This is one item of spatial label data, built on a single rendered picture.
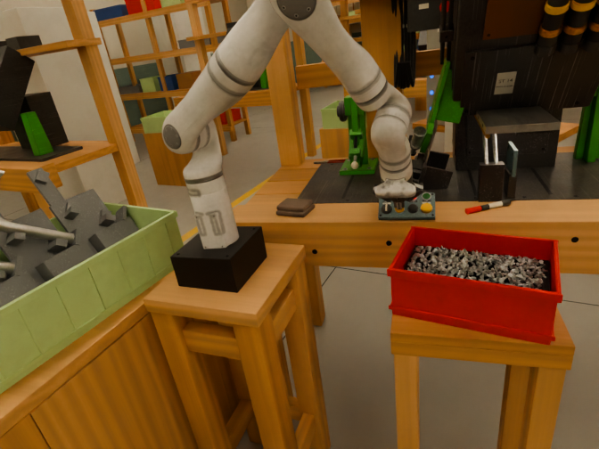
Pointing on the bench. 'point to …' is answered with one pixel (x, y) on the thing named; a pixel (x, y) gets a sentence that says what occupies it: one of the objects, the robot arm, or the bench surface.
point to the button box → (408, 210)
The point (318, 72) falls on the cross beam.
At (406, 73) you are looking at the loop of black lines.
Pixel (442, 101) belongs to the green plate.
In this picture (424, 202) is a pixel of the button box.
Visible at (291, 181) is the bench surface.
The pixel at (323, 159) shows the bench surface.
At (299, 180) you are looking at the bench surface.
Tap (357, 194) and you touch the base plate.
